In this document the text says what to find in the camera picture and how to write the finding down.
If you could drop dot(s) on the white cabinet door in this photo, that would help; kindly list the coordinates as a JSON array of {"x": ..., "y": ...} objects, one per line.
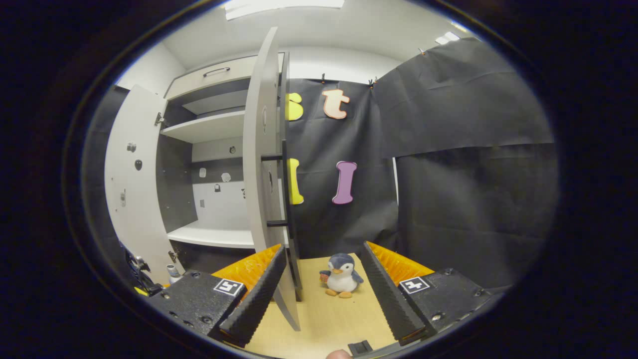
[
  {"x": 259, "y": 199},
  {"x": 134, "y": 199}
]

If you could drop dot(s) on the large ceiling light panel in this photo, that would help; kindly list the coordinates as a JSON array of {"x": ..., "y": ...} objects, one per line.
[{"x": 284, "y": 6}]

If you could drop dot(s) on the small ceiling light panel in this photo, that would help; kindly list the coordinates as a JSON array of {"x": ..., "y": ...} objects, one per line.
[{"x": 447, "y": 38}]

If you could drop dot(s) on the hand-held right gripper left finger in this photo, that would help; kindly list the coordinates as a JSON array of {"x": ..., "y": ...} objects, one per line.
[{"x": 259, "y": 299}]

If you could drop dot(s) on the white cabinet shelf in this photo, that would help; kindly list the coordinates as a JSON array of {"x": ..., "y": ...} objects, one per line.
[
  {"x": 209, "y": 127},
  {"x": 214, "y": 235}
]

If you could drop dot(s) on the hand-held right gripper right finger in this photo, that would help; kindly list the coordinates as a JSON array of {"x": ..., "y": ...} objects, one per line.
[{"x": 389, "y": 294}]

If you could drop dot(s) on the silver door hinge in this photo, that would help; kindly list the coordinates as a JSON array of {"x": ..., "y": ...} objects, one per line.
[
  {"x": 173, "y": 256},
  {"x": 159, "y": 118}
]

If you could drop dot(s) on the white and grey cabinet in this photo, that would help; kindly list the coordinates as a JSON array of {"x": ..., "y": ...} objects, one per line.
[{"x": 174, "y": 189}]

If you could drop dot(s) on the penguin plush toy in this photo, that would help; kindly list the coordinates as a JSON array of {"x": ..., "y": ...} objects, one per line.
[{"x": 341, "y": 279}]

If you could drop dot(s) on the white cabinet drawer front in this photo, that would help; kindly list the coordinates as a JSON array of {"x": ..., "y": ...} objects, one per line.
[{"x": 219, "y": 85}]

